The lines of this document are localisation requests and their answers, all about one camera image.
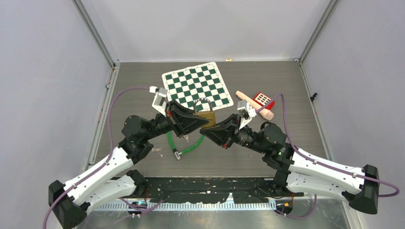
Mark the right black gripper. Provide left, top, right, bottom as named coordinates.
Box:
left=200, top=114, right=267, bottom=155

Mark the brass padlock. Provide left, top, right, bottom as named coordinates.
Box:
left=193, top=97, right=216, bottom=128

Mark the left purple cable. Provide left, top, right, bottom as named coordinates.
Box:
left=42, top=87, right=152, bottom=229

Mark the red white block toy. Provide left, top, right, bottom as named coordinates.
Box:
left=253, top=92, right=275, bottom=110

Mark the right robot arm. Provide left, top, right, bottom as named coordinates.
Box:
left=200, top=114, right=379, bottom=214

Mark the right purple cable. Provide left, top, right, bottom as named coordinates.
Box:
left=255, top=93, right=401, bottom=219

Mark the green white chessboard mat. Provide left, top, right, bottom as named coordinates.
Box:
left=161, top=62, right=234, bottom=111

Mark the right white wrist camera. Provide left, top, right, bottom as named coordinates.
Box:
left=237, top=100, right=257, bottom=130

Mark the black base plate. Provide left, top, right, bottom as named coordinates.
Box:
left=133, top=177, right=303, bottom=204

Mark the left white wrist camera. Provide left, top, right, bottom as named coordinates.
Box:
left=149, top=86, right=167, bottom=116

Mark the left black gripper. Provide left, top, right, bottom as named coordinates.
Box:
left=143, top=98, right=208, bottom=140

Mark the green cable lock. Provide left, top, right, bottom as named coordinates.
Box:
left=167, top=132, right=204, bottom=160

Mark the purple cable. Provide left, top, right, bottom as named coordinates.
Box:
left=42, top=87, right=152, bottom=229
left=255, top=93, right=401, bottom=219

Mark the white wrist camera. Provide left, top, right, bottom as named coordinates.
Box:
left=149, top=86, right=167, bottom=116
left=237, top=100, right=257, bottom=130

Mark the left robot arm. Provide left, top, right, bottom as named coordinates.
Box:
left=46, top=101, right=209, bottom=229

